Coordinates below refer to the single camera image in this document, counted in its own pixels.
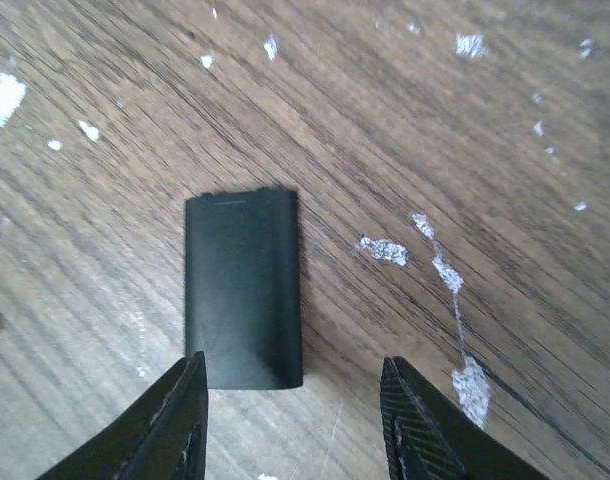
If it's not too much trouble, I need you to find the black battery compartment cover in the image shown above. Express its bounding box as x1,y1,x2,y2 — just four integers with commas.
185,188,304,390

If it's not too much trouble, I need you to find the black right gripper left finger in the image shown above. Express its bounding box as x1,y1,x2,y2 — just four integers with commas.
41,352,208,479

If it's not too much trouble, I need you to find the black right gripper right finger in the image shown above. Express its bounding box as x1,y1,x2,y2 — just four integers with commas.
380,356,546,480

